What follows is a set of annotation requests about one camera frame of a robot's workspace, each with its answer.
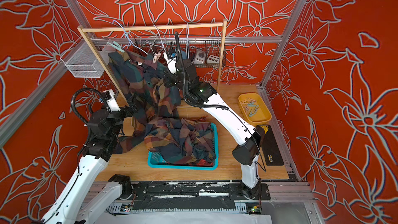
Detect mint clothespin shirt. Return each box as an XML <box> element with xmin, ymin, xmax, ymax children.
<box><xmin>111</xmin><ymin>41</ymin><xmax>125</xmax><ymax>53</ymax></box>

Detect dark multicolour plaid shirt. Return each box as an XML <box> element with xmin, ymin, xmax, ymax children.
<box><xmin>144</xmin><ymin>117</ymin><xmax>217</xmax><ymax>167</ymax></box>

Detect white wire hanger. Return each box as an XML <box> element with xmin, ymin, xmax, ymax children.
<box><xmin>153</xmin><ymin>24</ymin><xmax>169</xmax><ymax>52</ymax></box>

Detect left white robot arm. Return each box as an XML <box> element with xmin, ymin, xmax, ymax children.
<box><xmin>39</xmin><ymin>88</ymin><xmax>139</xmax><ymax>224</ymax></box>

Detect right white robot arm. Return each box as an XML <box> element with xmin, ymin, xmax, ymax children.
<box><xmin>164</xmin><ymin>32</ymin><xmax>265</xmax><ymax>200</ymax></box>

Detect clothespins in yellow tray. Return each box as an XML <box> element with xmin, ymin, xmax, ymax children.
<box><xmin>241</xmin><ymin>99</ymin><xmax>260</xmax><ymax>117</ymax></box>

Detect white button box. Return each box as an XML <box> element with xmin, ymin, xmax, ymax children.
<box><xmin>207</xmin><ymin>55</ymin><xmax>221</xmax><ymax>65</ymax></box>

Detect teal plastic basket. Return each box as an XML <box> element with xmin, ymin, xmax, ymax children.
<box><xmin>147</xmin><ymin>123</ymin><xmax>219</xmax><ymax>171</ymax></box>

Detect wooden clothes rack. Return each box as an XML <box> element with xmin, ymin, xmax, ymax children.
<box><xmin>77</xmin><ymin>19</ymin><xmax>227</xmax><ymax>106</ymax></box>

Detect yellow plastic tray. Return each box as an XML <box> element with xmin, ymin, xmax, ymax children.
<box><xmin>238</xmin><ymin>93</ymin><xmax>272</xmax><ymax>126</ymax></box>

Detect black box with label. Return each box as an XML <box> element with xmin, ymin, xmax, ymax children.
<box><xmin>258</xmin><ymin>124</ymin><xmax>285</xmax><ymax>167</ymax></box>

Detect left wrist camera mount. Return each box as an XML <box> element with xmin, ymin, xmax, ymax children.
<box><xmin>102</xmin><ymin>89</ymin><xmax>121</xmax><ymax>112</ymax></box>

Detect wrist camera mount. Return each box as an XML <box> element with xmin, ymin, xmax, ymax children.
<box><xmin>163</xmin><ymin>52</ymin><xmax>177</xmax><ymax>75</ymax></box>
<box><xmin>102</xmin><ymin>89</ymin><xmax>121</xmax><ymax>112</ymax></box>

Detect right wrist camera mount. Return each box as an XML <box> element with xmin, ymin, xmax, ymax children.
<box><xmin>163</xmin><ymin>52</ymin><xmax>177</xmax><ymax>75</ymax></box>

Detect white switch box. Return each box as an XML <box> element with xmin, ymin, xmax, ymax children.
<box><xmin>193</xmin><ymin>49</ymin><xmax>206</xmax><ymax>64</ymax></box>

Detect black wire basket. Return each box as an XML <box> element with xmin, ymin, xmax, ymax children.
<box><xmin>132</xmin><ymin>34</ymin><xmax>226</xmax><ymax>68</ymax></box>

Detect white wire basket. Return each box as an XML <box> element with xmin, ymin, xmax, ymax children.
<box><xmin>61</xmin><ymin>40</ymin><xmax>105</xmax><ymax>78</ymax></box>

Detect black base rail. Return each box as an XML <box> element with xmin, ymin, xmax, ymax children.
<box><xmin>127</xmin><ymin>181</ymin><xmax>271</xmax><ymax>213</ymax></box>

